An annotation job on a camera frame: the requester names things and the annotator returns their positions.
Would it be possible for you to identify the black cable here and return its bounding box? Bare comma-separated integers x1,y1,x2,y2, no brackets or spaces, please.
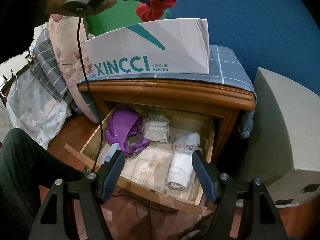
76,16,181,240

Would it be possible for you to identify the white floral underwear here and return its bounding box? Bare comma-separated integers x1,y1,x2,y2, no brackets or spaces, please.
172,133,201,154

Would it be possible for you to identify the purple bra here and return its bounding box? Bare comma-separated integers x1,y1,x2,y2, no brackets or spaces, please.
106,109,151,156

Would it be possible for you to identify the wooden drawer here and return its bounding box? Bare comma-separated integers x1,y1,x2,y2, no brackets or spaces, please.
64,106,216,216

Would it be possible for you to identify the beige floral pillow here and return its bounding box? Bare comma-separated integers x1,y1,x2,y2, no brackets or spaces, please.
47,14,98,123

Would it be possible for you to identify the blue checked cloth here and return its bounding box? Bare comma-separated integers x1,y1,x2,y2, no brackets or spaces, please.
77,44,258,139

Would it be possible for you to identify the grey cabinet box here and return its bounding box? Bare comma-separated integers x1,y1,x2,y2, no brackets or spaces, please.
240,68,319,208

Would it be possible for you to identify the blue foam mat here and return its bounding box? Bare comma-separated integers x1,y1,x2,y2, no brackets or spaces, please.
168,0,319,93

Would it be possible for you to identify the beige folded underwear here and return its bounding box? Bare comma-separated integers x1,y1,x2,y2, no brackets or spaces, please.
142,120,170,143

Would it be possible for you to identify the white folded underwear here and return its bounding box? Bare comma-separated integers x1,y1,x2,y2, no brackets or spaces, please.
166,152,193,191

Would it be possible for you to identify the black trouser leg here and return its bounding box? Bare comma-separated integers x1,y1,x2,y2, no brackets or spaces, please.
1,128,84,239

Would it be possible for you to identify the grey plaid pillow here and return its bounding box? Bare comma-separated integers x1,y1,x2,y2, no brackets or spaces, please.
29,28,72,104

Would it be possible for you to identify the red underwear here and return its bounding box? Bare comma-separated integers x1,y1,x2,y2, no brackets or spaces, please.
136,0,177,22

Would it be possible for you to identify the white XINCCI shoe box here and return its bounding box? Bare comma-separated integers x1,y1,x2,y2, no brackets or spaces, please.
85,18,209,77

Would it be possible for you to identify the wooden nightstand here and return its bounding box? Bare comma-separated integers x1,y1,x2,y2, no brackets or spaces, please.
79,79,256,160

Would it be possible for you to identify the white patterned bedding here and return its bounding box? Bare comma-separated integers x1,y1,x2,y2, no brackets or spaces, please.
1,56,71,149

